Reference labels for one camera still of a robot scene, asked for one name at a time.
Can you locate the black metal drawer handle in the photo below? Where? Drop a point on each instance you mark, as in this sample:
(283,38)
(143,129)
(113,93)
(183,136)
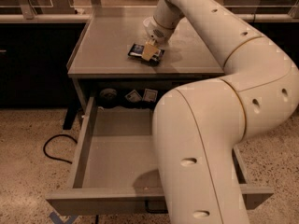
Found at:
(155,207)

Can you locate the black cabinet leg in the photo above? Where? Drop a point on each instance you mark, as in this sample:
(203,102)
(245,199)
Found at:
(71,113)

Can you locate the white tag card left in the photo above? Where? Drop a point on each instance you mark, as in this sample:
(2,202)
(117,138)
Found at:
(133,97)

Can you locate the grey counter cabinet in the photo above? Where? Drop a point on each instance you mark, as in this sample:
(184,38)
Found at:
(119,64)

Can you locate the blue rxbar blueberry wrapper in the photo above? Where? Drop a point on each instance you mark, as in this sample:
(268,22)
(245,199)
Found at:
(136,50)

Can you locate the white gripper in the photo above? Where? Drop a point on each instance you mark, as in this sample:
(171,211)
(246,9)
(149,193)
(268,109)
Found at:
(154,32)

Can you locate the grey open top drawer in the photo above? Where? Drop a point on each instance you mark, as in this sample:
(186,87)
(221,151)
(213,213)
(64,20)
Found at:
(118,159)

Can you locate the white tag card right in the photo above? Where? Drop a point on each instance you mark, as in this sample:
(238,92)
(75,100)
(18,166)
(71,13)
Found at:
(150,95)

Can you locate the blue tape floor marker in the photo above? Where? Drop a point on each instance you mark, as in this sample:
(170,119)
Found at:
(56,219)

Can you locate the round dark device with label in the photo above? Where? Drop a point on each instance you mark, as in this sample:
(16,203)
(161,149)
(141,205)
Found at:
(108,97)

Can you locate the long white shelf rail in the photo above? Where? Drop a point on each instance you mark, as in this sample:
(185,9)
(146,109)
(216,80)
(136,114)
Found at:
(72,18)

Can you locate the white tag card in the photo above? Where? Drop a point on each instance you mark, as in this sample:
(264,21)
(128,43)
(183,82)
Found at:
(133,97)
(150,95)

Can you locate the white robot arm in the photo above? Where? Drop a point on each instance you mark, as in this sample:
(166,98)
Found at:
(263,76)

